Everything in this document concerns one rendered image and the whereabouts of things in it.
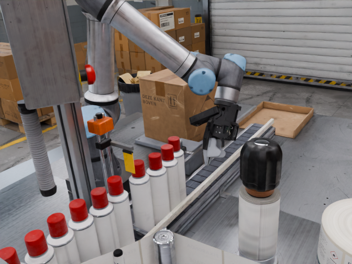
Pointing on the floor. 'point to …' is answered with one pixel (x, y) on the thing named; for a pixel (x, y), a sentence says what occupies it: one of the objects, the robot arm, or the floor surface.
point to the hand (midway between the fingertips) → (205, 161)
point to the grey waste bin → (131, 102)
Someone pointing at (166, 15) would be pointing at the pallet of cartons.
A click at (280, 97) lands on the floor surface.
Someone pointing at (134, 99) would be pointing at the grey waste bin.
